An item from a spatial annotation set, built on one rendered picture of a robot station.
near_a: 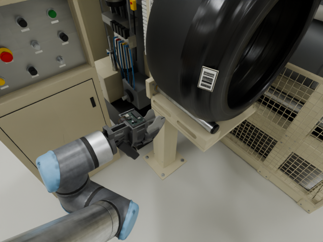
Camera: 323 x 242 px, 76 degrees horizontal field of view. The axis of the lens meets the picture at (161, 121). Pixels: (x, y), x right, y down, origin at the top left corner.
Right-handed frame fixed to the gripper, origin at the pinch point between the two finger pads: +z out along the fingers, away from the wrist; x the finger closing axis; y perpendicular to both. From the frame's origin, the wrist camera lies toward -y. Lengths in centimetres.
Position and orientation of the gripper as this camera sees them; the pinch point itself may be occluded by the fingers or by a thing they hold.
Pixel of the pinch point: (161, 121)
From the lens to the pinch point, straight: 68.4
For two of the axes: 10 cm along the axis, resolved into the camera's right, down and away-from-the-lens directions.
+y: 1.0, -7.2, -6.9
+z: 7.6, -3.9, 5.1
